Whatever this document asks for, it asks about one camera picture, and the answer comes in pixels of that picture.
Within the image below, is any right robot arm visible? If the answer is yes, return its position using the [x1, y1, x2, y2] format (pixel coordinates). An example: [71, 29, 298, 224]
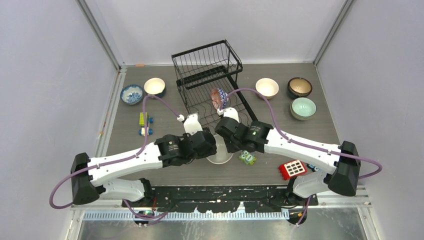
[215, 117, 361, 205]

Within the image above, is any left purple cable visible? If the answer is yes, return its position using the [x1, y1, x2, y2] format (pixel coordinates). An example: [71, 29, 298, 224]
[48, 94, 186, 226]

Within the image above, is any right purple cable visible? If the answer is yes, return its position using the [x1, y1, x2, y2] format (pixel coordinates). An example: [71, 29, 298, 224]
[220, 87, 383, 180]

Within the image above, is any yellow blue toy block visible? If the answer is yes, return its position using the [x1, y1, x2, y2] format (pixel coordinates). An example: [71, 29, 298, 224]
[138, 112, 154, 136]

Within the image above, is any brown rimmed bowl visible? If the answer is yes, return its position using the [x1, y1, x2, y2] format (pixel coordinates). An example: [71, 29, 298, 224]
[287, 77, 313, 98]

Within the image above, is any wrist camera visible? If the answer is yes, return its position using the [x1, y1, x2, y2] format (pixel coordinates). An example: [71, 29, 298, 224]
[217, 107, 240, 123]
[177, 113, 203, 135]

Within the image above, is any mint green bowl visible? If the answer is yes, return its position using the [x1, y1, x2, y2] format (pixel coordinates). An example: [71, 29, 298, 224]
[290, 97, 317, 121]

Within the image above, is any green owl block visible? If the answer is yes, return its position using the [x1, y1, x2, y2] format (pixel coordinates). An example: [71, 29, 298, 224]
[238, 150, 257, 165]

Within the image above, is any dark teal bowl white foot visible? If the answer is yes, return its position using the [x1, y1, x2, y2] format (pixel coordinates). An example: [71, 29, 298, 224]
[144, 77, 166, 98]

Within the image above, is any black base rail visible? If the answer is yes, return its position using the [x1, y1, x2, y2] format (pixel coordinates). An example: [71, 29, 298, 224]
[143, 185, 307, 213]

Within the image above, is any purple cable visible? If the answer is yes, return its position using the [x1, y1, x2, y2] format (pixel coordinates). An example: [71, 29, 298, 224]
[220, 87, 383, 180]
[48, 94, 186, 226]

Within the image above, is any blue white patterned bowl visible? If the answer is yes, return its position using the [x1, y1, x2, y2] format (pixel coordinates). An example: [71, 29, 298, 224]
[120, 84, 144, 105]

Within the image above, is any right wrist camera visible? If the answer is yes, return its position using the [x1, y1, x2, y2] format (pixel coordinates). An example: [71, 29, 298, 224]
[217, 107, 240, 123]

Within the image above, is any cream bowl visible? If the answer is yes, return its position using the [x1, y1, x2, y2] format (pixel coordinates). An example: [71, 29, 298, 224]
[255, 78, 280, 100]
[206, 134, 234, 165]

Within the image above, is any dark blue owl block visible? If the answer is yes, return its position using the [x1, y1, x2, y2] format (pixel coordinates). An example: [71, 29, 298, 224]
[306, 163, 320, 172]

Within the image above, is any red grid block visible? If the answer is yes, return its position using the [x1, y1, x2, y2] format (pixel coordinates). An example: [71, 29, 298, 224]
[278, 159, 307, 181]

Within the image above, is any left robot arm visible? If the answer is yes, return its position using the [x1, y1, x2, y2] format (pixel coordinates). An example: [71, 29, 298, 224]
[70, 130, 217, 207]

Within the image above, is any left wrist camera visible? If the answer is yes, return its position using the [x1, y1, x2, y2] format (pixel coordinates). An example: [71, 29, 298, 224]
[177, 113, 203, 135]

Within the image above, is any black wire dish rack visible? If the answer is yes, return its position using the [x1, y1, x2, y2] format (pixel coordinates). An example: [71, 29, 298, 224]
[171, 39, 243, 131]

